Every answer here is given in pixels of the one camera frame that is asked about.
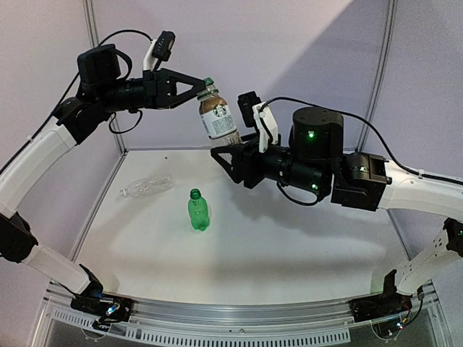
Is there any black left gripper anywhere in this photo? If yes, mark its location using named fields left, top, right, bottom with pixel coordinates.
left=97, top=66, right=208, bottom=112

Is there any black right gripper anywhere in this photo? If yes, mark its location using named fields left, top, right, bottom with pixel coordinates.
left=208, top=132, right=326, bottom=196

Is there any coffee bottle with dark cap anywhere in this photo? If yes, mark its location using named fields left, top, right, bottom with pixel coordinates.
left=197, top=84, right=242, bottom=148

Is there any green plastic bottle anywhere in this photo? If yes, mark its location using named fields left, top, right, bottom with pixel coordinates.
left=187, top=188, right=210, bottom=231

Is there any clear plastic bottle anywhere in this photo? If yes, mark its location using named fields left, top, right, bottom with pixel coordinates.
left=119, top=173, right=174, bottom=198

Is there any dark green coffee bottle cap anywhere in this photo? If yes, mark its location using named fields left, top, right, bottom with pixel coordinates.
left=203, top=77, right=214, bottom=87

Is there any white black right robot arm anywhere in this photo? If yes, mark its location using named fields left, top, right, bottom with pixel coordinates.
left=211, top=106, right=462, bottom=318

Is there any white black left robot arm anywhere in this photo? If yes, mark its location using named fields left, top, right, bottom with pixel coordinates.
left=1, top=41, right=205, bottom=314

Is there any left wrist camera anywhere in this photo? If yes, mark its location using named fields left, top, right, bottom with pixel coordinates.
left=143, top=30, right=176, bottom=71

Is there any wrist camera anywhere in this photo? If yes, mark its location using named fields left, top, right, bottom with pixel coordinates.
left=237, top=90, right=281, bottom=153
left=143, top=30, right=176, bottom=71

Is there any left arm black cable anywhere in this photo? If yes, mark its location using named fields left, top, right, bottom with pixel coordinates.
left=0, top=28, right=155, bottom=174

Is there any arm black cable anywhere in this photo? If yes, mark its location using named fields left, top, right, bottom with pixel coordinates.
left=260, top=95, right=463, bottom=207
left=0, top=28, right=155, bottom=174

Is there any aluminium frame rail back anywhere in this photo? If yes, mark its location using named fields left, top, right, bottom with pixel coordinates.
left=126, top=145, right=211, bottom=152

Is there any aluminium frame rail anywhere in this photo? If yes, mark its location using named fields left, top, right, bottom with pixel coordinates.
left=69, top=150, right=128, bottom=262
left=126, top=145, right=211, bottom=152

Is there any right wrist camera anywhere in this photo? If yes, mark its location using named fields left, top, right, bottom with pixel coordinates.
left=237, top=90, right=281, bottom=153

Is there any aluminium frame rail left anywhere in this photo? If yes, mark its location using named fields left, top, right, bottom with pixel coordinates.
left=69, top=150, right=128, bottom=262

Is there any aluminium frame post left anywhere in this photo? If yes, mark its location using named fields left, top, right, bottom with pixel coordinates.
left=77, top=0, right=126, bottom=155

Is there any aluminium frame post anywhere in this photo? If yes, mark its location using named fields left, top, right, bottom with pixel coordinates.
left=77, top=0, right=126, bottom=155
left=356, top=0, right=397, bottom=153

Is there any aluminium frame post right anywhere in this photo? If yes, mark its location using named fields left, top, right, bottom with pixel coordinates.
left=356, top=0, right=397, bottom=153

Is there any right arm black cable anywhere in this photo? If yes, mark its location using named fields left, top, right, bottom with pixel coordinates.
left=260, top=95, right=463, bottom=207

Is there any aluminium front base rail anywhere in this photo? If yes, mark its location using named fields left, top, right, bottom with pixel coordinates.
left=34, top=281, right=449, bottom=347

